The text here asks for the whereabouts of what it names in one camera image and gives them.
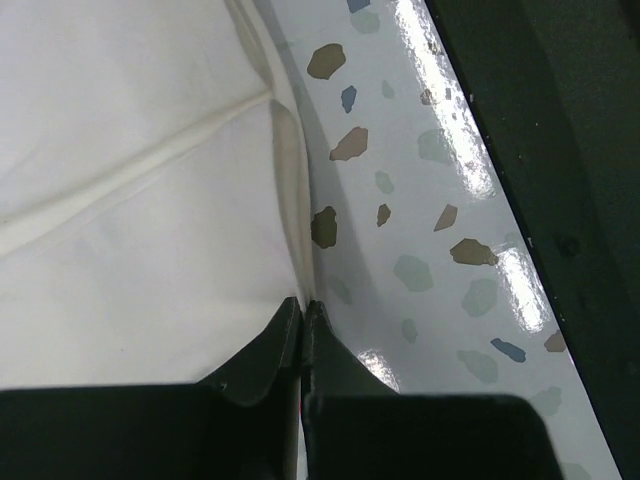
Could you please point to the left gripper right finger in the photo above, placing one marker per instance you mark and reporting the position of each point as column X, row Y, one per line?
column 357, row 427

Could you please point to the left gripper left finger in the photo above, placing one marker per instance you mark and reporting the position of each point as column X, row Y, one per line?
column 239, row 422

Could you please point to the white t-shirt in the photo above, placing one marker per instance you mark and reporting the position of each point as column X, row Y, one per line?
column 155, row 199

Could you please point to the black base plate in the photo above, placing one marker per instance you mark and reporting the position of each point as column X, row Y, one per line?
column 554, row 89

